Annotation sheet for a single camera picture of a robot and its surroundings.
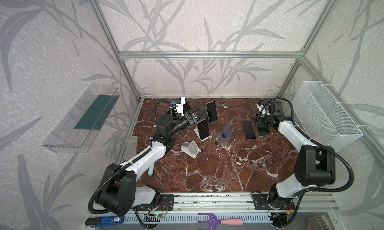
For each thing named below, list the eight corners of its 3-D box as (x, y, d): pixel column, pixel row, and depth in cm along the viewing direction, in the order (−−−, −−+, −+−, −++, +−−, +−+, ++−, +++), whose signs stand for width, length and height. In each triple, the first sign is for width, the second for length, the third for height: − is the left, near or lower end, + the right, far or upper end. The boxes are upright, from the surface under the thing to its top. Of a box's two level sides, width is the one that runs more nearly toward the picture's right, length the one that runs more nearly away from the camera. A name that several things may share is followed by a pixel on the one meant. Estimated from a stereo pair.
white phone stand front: (180, 149, 94) (179, 143, 87) (186, 142, 98) (185, 135, 91) (195, 159, 90) (194, 153, 84) (200, 151, 94) (200, 144, 87)
